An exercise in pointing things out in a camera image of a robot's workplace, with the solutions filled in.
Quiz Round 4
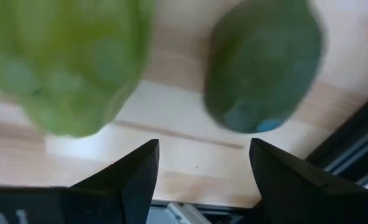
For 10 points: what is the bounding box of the green starfruit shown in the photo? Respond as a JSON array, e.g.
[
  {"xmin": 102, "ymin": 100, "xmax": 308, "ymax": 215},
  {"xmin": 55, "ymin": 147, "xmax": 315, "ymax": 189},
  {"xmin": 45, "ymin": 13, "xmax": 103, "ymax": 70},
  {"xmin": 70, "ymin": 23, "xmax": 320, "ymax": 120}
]
[{"xmin": 0, "ymin": 0, "xmax": 157, "ymax": 139}]

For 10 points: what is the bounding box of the dark green avocado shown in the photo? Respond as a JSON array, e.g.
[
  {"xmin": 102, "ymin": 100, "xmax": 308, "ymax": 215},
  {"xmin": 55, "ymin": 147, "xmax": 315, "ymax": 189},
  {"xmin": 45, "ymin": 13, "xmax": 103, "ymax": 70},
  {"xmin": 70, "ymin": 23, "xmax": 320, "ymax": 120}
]
[{"xmin": 203, "ymin": 0, "xmax": 326, "ymax": 135}]

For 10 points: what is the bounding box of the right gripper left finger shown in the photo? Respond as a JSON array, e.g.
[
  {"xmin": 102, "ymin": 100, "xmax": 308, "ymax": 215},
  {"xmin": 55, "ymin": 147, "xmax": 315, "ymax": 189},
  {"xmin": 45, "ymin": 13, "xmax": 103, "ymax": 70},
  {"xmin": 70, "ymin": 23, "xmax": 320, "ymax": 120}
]
[{"xmin": 68, "ymin": 139, "xmax": 160, "ymax": 224}]

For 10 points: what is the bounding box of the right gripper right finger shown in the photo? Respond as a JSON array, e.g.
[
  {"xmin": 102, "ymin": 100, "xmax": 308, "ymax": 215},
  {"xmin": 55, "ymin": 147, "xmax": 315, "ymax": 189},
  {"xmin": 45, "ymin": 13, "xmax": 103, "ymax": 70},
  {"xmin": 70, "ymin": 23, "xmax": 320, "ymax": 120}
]
[{"xmin": 249, "ymin": 138, "xmax": 329, "ymax": 224}]

